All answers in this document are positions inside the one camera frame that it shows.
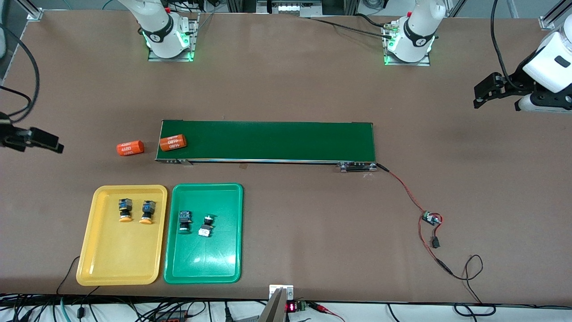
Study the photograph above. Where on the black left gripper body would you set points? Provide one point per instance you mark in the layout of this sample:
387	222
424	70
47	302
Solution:
516	81

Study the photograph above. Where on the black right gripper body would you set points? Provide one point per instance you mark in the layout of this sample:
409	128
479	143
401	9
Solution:
10	135

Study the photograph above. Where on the orange cylinder with white print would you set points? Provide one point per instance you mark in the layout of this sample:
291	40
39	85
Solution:
130	148
173	142

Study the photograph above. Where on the yellow mushroom push button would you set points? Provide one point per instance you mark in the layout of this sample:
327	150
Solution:
148	208
125	206

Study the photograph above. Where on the green mushroom push button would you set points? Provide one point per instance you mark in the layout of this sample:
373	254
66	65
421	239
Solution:
206	229
184	218

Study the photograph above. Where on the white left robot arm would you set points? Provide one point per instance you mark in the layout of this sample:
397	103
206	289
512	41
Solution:
418	36

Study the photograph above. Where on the yellow plastic tray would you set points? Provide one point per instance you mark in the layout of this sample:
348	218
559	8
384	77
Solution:
116	255

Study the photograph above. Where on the small green circuit board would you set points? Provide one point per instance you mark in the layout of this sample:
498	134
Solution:
431	218

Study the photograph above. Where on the small black plug connector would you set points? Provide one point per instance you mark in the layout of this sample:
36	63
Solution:
435	243

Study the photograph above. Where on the green plastic tray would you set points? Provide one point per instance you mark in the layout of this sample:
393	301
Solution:
219	259

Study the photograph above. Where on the silver lit control device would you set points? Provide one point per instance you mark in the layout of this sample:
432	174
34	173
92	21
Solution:
288	8

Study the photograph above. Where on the green conveyor belt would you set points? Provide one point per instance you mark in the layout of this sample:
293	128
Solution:
277	141

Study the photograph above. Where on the red clip lead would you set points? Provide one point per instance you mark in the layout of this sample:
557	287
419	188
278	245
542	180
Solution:
319	307

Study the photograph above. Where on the grey metal pole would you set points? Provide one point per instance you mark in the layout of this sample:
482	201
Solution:
272	311

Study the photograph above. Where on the red digit display module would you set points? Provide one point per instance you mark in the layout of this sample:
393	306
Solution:
291	307

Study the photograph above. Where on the aluminium frame profile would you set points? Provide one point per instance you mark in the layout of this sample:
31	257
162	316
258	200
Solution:
33	13
547	21

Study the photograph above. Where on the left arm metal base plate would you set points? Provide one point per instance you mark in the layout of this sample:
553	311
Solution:
424	63

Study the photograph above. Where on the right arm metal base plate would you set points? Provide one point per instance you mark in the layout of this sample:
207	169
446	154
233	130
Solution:
193	44

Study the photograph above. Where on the silver metal bracket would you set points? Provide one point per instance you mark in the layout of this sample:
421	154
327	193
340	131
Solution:
288	291

